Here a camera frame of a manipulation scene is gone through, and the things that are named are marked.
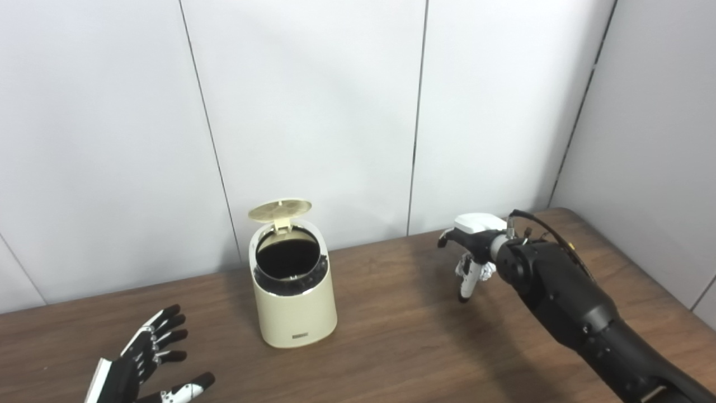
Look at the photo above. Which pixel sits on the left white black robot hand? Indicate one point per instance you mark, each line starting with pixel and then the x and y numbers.
pixel 120 378

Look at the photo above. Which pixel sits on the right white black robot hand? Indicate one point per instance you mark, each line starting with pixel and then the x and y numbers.
pixel 475 232

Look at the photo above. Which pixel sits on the white paper ball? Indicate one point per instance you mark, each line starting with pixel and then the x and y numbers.
pixel 488 271

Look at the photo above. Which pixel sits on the cream-colored bin body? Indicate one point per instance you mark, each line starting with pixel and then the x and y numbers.
pixel 293 316

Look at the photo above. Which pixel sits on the round cream bin lid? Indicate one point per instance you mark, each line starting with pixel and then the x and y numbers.
pixel 279 209

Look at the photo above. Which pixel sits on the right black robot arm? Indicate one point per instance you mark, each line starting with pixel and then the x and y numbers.
pixel 576 302

